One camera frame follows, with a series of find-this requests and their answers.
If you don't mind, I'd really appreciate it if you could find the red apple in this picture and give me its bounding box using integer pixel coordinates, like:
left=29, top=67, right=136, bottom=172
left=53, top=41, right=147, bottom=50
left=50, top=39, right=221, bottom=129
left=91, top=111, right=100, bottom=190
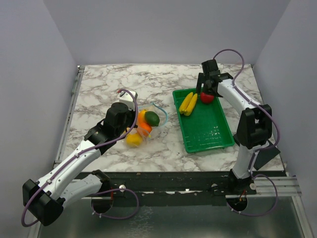
left=200, top=92, right=214, bottom=104

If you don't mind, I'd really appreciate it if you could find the yellow peach with leaf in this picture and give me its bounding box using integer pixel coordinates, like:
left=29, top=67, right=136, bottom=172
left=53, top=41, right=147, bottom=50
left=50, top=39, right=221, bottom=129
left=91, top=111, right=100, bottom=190
left=137, top=110, right=147, bottom=124

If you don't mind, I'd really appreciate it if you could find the yellow banana bunch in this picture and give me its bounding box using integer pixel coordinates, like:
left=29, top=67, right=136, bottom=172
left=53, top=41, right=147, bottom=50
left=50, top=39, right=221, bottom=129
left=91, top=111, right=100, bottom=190
left=179, top=92, right=198, bottom=116

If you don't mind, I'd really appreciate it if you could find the yellow lemon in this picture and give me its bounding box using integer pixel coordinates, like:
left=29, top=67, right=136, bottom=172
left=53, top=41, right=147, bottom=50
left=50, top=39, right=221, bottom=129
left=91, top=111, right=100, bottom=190
left=126, top=133, right=143, bottom=147

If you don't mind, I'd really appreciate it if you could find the orange fruit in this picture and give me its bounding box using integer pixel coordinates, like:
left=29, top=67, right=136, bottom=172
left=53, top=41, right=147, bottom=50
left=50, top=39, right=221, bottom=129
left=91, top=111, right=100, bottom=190
left=139, top=122, right=152, bottom=136

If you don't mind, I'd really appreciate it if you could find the dark green avocado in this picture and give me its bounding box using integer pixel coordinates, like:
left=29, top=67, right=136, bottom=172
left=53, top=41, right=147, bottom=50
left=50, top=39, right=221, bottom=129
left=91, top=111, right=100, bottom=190
left=145, top=111, right=160, bottom=127

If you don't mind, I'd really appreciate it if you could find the green plastic tray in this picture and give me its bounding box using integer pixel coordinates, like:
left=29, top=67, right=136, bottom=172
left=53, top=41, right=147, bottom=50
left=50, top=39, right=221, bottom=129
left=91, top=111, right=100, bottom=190
left=172, top=88, right=235, bottom=153

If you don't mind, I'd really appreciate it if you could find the clear zip bag teal zipper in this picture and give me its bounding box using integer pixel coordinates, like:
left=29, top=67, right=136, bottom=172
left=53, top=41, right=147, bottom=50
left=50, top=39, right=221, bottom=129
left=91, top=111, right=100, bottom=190
left=125, top=103, right=168, bottom=147

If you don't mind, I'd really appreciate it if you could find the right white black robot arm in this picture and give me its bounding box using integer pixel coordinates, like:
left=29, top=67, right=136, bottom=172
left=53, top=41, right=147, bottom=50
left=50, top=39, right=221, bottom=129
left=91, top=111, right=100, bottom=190
left=196, top=59, right=272, bottom=194

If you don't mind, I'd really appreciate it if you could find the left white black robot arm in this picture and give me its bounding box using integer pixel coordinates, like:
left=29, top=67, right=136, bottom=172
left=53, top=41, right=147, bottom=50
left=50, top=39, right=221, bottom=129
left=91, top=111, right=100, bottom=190
left=21, top=101, right=138, bottom=227

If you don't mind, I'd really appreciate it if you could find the black digital scale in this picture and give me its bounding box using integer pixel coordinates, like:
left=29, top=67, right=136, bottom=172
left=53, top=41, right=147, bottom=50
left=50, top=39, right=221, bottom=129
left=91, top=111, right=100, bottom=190
left=234, top=133, right=281, bottom=171

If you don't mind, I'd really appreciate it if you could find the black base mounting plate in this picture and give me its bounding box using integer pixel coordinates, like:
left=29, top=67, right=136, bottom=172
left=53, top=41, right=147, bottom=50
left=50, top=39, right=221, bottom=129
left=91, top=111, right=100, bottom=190
left=90, top=172, right=256, bottom=207

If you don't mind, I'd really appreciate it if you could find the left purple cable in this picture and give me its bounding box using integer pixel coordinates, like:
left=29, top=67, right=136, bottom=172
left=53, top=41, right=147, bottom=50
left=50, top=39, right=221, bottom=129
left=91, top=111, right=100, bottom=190
left=21, top=88, right=140, bottom=228

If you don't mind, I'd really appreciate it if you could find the purple cable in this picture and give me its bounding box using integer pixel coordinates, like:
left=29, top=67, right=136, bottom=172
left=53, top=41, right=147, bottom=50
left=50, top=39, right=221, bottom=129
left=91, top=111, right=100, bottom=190
left=213, top=48, right=281, bottom=216
left=21, top=88, right=140, bottom=228

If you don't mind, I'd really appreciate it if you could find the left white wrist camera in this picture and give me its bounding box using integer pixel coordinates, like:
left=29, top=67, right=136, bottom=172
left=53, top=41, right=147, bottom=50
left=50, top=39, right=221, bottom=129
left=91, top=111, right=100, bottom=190
left=118, top=91, right=135, bottom=111

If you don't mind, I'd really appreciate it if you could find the aluminium frame rail left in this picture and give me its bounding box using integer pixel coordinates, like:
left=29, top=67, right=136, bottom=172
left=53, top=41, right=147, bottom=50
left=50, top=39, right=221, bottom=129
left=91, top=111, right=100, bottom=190
left=53, top=65, right=85, bottom=167

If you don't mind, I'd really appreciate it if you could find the aluminium frame rail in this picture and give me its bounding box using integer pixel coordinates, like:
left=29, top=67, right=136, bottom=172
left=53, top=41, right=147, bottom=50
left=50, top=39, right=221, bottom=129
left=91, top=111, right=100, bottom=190
left=225, top=176, right=303, bottom=199
left=53, top=65, right=85, bottom=167

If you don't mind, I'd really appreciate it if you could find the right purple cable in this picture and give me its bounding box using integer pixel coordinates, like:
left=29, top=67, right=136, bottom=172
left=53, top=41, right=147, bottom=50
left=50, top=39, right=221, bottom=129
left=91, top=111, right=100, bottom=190
left=213, top=48, right=281, bottom=216

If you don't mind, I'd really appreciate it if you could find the aluminium frame rail right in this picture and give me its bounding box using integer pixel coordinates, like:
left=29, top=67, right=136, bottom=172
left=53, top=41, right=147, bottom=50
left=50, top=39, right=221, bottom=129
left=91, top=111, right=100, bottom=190
left=225, top=176, right=303, bottom=199

